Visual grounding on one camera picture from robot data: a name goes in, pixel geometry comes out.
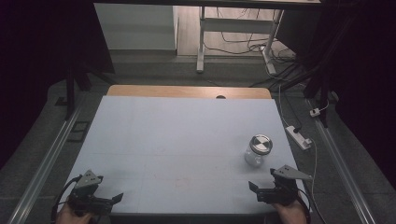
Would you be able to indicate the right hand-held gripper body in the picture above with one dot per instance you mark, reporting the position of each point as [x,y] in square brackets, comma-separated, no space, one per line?
[285,188]

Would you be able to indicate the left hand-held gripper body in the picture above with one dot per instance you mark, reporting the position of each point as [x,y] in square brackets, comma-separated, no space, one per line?
[84,194]

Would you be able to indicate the clear glass jar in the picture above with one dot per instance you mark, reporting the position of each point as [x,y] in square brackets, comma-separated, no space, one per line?
[252,157]

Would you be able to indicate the silver metal jar lid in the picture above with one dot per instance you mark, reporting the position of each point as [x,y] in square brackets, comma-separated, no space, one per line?
[261,144]

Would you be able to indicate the person's left hand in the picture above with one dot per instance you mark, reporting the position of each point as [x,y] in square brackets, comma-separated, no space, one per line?
[70,216]

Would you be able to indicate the person's right hand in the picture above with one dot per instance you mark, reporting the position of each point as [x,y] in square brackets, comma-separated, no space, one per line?
[291,214]

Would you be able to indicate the white power strip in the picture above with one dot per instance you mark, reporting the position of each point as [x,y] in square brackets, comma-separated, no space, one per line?
[297,137]

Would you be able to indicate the pale foam board mat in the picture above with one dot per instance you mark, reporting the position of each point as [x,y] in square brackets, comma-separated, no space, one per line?
[171,140]

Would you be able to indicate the small white adapter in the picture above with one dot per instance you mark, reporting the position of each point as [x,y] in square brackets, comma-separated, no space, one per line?
[315,112]

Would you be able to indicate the black metal stand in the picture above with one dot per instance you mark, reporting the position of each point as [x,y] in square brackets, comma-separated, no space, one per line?
[325,102]
[70,93]

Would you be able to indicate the wooden table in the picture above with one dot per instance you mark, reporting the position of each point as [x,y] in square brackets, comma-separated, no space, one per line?
[171,91]

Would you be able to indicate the black curtain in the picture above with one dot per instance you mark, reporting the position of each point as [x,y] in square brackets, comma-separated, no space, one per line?
[367,77]
[31,62]

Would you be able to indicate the light grey panel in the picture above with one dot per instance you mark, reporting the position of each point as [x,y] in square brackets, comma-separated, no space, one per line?
[134,28]

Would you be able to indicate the dark desk top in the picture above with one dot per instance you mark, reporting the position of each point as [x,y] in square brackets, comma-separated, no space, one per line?
[218,3]

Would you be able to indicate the aluminium floor rail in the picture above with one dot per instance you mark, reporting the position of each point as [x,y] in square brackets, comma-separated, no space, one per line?
[43,168]
[342,168]

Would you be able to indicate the white desk frame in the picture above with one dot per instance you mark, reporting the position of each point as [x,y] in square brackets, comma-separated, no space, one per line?
[236,25]

